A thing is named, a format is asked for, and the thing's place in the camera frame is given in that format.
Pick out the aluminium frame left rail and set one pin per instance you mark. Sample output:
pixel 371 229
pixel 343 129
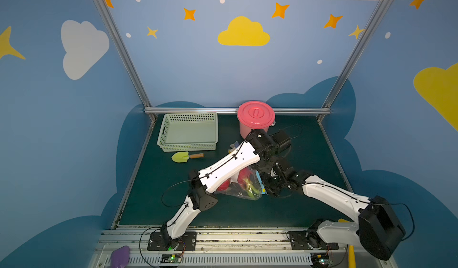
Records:
pixel 121 208

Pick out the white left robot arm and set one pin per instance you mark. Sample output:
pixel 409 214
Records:
pixel 259 150

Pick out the yellow handled tool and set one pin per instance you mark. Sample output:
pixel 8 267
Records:
pixel 350 249

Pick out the green garden trowel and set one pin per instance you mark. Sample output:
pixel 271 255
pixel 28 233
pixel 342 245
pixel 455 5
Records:
pixel 183 157

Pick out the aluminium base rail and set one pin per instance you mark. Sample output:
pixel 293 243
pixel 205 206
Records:
pixel 226 247

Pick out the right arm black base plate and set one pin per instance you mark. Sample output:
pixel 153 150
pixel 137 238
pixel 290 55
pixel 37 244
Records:
pixel 300 240

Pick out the green perforated plastic basket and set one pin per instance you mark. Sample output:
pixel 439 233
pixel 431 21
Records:
pixel 188 132

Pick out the aluminium frame back rail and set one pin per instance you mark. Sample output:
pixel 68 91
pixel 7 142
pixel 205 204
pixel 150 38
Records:
pixel 278 111

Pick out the aluminium frame rail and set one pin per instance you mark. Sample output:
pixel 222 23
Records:
pixel 335 157
pixel 121 208
pixel 278 111

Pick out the aluminium frame left post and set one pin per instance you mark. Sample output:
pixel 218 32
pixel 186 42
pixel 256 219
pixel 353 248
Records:
pixel 114 33

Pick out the aluminium frame post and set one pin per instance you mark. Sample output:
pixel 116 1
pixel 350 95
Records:
pixel 114 33
pixel 371 26

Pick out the purple plastic object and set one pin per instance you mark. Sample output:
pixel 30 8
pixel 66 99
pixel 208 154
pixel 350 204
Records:
pixel 120 257

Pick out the aluminium frame right rail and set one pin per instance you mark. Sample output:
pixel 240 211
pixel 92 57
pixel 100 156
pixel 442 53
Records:
pixel 335 157

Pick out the pink bucket lid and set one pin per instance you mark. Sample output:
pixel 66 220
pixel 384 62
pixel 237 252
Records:
pixel 255 115

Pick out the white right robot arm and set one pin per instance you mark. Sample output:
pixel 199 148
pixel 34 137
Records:
pixel 374 224

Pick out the pink plastic bucket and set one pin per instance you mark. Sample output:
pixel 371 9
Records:
pixel 246 127

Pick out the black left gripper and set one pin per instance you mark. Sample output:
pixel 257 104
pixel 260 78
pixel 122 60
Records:
pixel 266 166

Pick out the aluminium frame right post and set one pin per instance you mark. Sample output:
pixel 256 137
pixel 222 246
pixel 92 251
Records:
pixel 371 26

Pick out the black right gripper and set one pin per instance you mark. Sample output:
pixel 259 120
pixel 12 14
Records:
pixel 274 187

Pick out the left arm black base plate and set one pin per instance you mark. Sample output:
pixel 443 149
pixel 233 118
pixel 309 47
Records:
pixel 157 242

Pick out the clear zip-top bag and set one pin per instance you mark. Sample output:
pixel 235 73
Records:
pixel 247 187

